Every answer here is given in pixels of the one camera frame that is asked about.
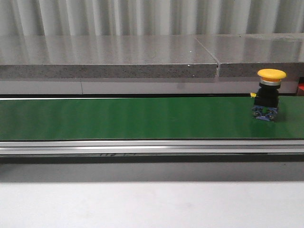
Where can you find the grey stone slab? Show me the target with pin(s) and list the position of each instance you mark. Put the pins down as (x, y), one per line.
(244, 55)
(105, 57)

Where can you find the green conveyor belt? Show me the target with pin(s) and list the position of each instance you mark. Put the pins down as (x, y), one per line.
(146, 118)

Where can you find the grey stone slab left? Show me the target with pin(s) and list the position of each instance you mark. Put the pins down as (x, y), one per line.
(105, 57)

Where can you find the yellow push button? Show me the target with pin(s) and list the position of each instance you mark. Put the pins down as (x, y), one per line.
(266, 99)

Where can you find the grey stone slab right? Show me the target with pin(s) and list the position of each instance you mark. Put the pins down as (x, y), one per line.
(244, 55)

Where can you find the red plastic tray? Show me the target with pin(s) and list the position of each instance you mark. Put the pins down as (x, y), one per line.
(300, 89)

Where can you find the white pleated curtain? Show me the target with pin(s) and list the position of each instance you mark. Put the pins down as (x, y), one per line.
(150, 17)

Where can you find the aluminium conveyor frame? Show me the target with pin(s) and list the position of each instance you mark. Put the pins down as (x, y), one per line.
(85, 148)

